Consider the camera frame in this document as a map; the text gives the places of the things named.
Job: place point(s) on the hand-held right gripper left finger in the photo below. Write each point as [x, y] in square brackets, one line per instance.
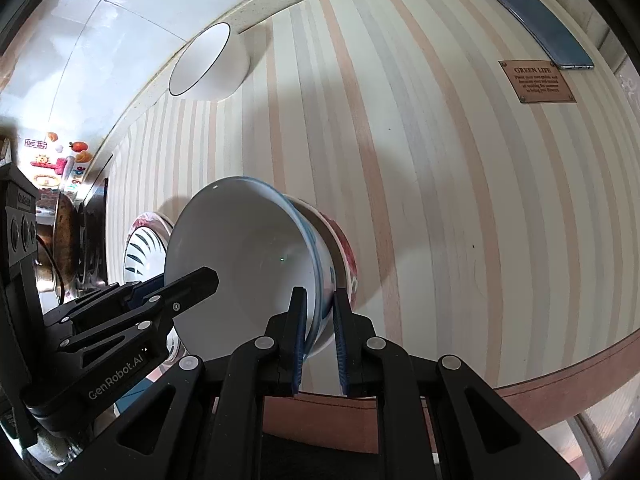
[299, 330]

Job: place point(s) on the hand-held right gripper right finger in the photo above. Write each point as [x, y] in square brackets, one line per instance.
[342, 340]

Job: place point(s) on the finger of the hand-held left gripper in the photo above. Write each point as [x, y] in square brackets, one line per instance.
[192, 285]
[142, 291]

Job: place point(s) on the blue striped white plate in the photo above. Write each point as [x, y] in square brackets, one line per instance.
[142, 255]

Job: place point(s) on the blue rimmed white bowl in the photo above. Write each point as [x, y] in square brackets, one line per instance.
[240, 250]

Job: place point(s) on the pink floral white plate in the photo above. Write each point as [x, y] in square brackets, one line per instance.
[147, 218]

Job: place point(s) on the red floral patterned bowl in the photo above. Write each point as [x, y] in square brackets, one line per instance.
[345, 255]

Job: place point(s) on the black gas stove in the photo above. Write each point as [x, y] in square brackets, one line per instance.
[95, 240]

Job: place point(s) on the black wok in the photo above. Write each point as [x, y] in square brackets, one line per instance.
[65, 240]

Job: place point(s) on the black rimmed white bowl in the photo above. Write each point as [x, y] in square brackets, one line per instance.
[210, 60]

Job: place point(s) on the frosted glass sliding door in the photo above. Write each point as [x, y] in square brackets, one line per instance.
[600, 435]

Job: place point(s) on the blue smartphone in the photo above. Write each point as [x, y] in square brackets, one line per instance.
[537, 22]

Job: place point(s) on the colourful wall stickers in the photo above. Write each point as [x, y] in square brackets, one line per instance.
[60, 160]

